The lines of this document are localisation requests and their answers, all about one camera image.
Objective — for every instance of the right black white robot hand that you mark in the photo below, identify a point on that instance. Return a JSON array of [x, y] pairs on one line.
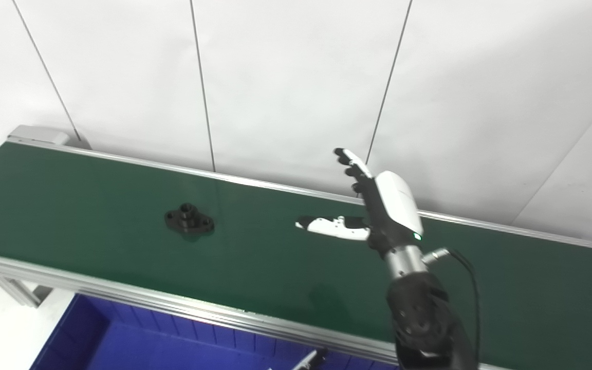
[[396, 210]]

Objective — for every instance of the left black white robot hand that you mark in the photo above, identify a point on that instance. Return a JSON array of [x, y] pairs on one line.
[[312, 358]]

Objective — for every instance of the black flanged machine part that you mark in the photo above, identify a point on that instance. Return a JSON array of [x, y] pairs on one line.
[[189, 220]]

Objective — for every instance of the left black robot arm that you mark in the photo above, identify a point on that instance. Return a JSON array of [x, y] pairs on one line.
[[424, 318]]

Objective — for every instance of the green conveyor belt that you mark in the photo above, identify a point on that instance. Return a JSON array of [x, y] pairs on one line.
[[121, 241], [121, 295]]

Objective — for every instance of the aluminium conveyor support leg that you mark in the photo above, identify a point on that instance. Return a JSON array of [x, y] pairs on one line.
[[8, 288]]

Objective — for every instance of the grey conveyor end cover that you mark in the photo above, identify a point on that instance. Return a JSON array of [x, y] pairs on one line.
[[39, 134]]

